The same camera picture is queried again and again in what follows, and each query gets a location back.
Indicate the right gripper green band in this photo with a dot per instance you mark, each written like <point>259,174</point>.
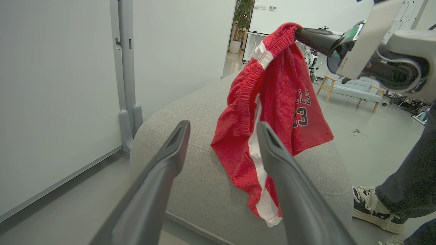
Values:
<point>344,44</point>

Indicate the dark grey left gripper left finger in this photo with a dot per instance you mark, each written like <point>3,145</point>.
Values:
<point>150,190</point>

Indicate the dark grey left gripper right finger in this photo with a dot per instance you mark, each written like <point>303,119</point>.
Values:
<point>296,190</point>

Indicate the red basketball shorts white stripe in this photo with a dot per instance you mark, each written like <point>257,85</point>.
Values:
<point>272,112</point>

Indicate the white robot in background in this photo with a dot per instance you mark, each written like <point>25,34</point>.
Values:
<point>310,59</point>

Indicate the grey fabric sofa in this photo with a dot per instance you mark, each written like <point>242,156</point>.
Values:
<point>204,170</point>

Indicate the white table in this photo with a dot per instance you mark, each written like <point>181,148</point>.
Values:
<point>253,44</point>

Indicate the wooden bench grey cushion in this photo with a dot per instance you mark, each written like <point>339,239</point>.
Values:
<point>354,90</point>

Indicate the potted green plant white pot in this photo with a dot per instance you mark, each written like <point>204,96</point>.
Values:
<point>242,23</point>

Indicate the black white sneaker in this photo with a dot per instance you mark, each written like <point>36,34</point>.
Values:
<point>371,207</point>
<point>391,241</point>

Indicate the small object on floor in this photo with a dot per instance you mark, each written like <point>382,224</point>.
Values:
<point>356,132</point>

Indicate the person leg dark jeans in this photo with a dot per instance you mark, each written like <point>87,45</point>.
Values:
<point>412,170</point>
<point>422,234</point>

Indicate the blue white equipment base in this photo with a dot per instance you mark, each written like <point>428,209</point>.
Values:
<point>422,116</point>

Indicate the white wrist camera plate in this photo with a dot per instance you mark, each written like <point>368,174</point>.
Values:
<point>371,37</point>

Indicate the grey partition stand post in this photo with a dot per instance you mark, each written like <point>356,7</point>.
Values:
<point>126,68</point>

